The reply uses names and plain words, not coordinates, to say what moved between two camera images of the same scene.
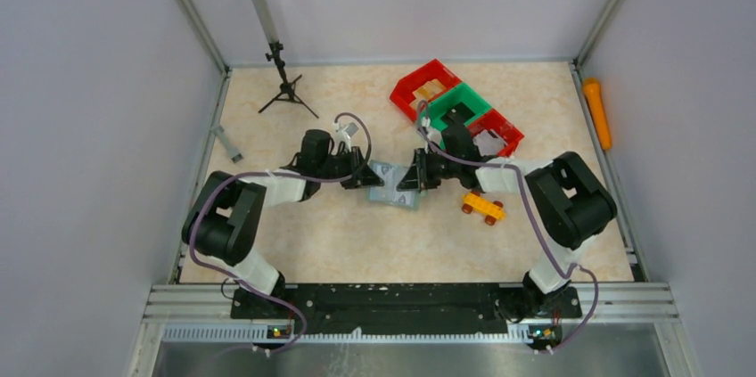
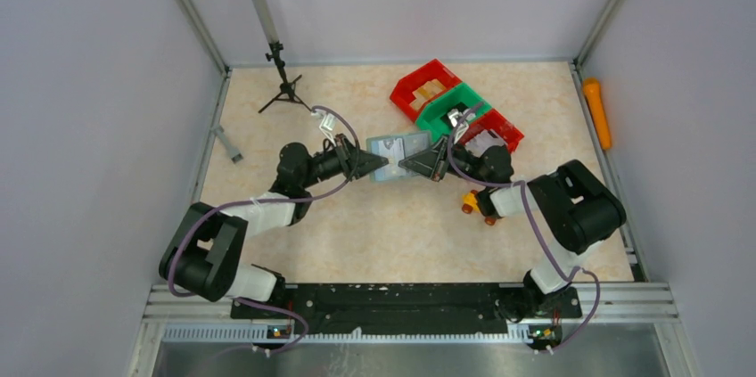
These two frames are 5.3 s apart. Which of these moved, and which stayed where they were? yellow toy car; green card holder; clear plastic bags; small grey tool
Moved: green card holder
Stayed: clear plastic bags; small grey tool; yellow toy car
